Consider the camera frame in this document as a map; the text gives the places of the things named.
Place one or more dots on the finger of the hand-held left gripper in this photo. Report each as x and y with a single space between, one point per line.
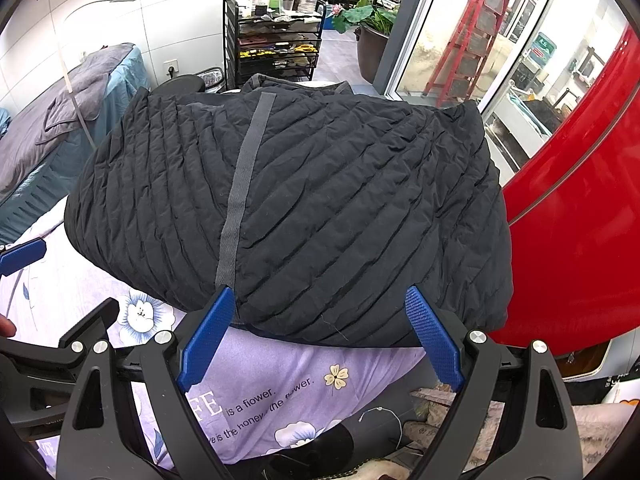
97 322
22 255

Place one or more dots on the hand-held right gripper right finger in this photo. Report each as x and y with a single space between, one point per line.
435 340

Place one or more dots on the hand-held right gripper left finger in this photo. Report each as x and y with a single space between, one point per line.
205 340

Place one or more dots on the black quilted jacket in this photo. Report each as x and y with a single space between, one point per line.
350 210

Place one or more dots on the person's left hand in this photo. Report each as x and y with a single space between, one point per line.
6 327

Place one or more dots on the teal bed cover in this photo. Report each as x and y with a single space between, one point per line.
50 195

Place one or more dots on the purple floral bed sheet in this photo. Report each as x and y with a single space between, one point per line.
280 360

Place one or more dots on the grey blanket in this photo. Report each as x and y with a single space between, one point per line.
35 130

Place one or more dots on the red curved cabinet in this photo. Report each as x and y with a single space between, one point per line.
575 210

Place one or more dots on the black round stool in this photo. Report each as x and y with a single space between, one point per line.
180 84

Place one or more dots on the red ladder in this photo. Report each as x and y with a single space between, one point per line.
460 55

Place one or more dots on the black plant pot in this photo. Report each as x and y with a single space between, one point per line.
372 55

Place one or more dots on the green potted plant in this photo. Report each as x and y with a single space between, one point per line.
365 17

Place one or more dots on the clear plastic cup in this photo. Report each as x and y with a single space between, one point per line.
286 6

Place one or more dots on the white wall socket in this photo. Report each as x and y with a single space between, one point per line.
171 68

